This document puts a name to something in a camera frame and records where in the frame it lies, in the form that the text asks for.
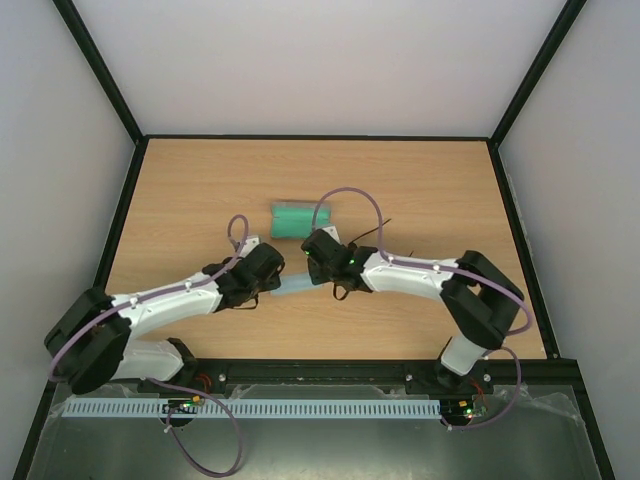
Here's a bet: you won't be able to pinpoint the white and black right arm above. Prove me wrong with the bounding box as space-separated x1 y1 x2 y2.
301 228 524 392

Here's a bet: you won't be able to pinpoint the purple cable loop front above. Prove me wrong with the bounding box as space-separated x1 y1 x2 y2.
162 384 246 475

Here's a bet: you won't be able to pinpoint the black enclosure frame post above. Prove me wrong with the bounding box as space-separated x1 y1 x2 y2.
490 0 587 148
52 0 145 144

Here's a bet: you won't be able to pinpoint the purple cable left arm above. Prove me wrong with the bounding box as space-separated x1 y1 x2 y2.
48 214 250 381

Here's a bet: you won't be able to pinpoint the black enclosure frame post left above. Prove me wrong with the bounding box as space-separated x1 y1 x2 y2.
52 0 145 144

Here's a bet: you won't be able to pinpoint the light blue cleaning cloth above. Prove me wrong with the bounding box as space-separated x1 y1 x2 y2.
270 273 316 296

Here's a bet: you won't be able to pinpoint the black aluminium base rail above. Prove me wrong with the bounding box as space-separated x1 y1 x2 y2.
49 355 581 396

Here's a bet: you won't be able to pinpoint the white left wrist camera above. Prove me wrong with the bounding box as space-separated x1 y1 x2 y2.
239 235 261 257

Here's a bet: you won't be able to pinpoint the black enclosure frame post right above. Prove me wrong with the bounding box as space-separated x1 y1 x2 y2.
490 0 587 148

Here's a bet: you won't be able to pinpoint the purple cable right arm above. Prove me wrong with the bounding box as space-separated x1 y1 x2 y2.
310 187 532 431

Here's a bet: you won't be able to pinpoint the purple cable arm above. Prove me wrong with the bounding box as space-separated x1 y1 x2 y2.
48 214 250 381
310 187 532 431

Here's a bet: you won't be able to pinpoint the grey felt glasses case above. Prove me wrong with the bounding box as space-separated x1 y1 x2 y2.
270 201 317 240

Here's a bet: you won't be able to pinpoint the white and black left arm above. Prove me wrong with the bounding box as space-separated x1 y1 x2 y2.
44 240 285 394

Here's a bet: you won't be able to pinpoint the light blue slotted cable duct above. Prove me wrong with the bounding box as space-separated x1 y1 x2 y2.
61 398 441 420

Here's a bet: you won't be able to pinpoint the black round sunglasses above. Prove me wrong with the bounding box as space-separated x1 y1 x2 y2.
347 218 391 250

